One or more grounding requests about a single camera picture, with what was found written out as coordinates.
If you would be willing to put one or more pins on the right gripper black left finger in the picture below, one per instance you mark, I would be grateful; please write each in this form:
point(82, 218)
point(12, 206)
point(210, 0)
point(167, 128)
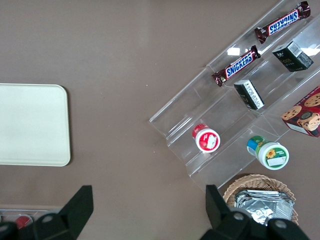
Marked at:
point(75, 212)

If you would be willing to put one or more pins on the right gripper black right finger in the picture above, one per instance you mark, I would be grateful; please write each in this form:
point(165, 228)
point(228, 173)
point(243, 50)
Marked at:
point(220, 220)

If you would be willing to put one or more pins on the light wicker basket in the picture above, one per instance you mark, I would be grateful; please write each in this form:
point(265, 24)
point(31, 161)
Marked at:
point(250, 181)

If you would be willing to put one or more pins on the cream rectangular tray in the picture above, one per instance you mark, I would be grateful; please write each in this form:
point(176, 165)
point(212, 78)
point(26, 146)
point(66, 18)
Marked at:
point(32, 125)

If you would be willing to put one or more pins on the silver foil packets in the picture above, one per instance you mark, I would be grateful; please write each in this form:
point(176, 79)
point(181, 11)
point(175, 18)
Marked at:
point(262, 207)

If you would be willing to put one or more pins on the clear acrylic bottle rack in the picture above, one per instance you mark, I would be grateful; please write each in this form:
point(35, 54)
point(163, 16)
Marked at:
point(27, 213)

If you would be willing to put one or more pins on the red cola bottle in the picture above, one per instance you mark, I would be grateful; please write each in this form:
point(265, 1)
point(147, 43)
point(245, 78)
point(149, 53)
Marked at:
point(23, 220)

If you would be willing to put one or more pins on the red lidded jar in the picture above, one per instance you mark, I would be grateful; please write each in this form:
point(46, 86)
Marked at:
point(207, 141)

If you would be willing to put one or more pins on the green lidded jar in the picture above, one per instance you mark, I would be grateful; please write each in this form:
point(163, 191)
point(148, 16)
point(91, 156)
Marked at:
point(272, 155)

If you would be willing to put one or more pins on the clear acrylic stepped shelf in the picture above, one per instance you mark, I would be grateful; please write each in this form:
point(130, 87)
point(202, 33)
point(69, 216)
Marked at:
point(185, 107)

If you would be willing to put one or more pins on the small dark green box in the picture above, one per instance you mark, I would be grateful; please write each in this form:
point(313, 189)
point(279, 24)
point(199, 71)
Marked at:
point(291, 57)
point(250, 96)

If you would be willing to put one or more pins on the red chocolate chip cookie box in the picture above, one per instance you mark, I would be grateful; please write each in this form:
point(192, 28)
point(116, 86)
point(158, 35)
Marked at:
point(305, 112)

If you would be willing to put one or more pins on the Snickers chocolate bar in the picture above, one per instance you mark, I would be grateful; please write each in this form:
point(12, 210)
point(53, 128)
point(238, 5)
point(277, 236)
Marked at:
point(282, 23)
point(237, 65)

